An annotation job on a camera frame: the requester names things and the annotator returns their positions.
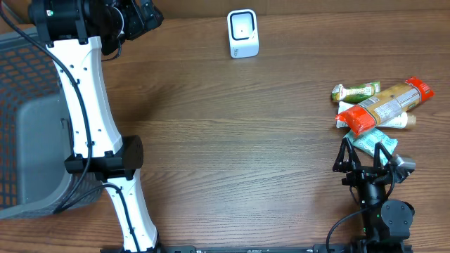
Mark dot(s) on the orange spaghetti pack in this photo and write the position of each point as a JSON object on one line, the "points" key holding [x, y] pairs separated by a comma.
{"points": [[386, 105]]}

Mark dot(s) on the grey plastic shopping basket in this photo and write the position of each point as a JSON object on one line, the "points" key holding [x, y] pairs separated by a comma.
{"points": [[36, 134]]}

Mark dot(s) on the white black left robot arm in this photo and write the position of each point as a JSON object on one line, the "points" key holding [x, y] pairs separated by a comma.
{"points": [[79, 35]]}

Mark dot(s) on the teal snack packet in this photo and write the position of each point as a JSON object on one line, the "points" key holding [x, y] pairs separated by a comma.
{"points": [[367, 141]]}

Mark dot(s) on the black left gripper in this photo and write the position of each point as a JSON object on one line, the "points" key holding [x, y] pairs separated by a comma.
{"points": [[139, 24]]}

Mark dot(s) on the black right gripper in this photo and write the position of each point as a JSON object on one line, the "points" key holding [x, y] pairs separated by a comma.
{"points": [[361, 172]]}

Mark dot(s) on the white barcode scanner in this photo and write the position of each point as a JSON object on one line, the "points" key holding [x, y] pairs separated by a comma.
{"points": [[243, 33]]}

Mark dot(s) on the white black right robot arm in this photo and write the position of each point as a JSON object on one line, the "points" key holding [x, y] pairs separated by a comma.
{"points": [[386, 221]]}

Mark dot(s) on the green yellow snack pouch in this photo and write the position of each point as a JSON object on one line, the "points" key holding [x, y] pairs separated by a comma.
{"points": [[354, 94]]}

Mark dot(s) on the white tube with gold cap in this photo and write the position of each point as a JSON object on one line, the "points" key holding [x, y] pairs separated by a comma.
{"points": [[403, 121]]}

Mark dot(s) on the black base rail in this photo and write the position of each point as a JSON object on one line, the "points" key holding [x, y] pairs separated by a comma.
{"points": [[317, 248]]}

